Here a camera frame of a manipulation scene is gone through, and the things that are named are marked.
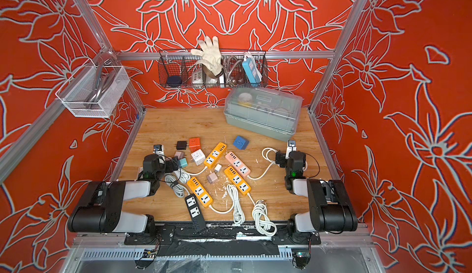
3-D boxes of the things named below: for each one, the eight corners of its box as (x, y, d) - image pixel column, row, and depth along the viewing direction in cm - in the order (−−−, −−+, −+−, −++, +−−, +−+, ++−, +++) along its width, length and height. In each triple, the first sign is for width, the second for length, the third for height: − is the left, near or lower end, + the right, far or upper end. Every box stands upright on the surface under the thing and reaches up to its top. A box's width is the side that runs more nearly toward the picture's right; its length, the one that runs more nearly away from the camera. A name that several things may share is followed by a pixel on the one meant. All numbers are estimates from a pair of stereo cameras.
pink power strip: (246, 178, 90) (247, 176, 88) (225, 156, 98) (225, 154, 96) (251, 173, 92) (252, 171, 90) (230, 152, 100) (230, 150, 98)
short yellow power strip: (202, 164, 95) (201, 162, 93) (220, 142, 104) (220, 140, 102) (211, 170, 93) (210, 168, 91) (228, 147, 102) (228, 145, 100)
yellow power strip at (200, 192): (207, 209, 81) (206, 207, 79) (186, 183, 89) (185, 181, 87) (214, 202, 83) (214, 200, 81) (194, 177, 91) (193, 175, 89)
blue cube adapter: (232, 148, 102) (232, 141, 97) (239, 139, 106) (239, 133, 101) (242, 153, 100) (242, 147, 94) (248, 144, 103) (249, 138, 98)
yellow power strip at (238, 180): (222, 173, 92) (222, 171, 90) (230, 166, 94) (229, 164, 92) (245, 196, 84) (245, 194, 82) (253, 188, 87) (253, 186, 85)
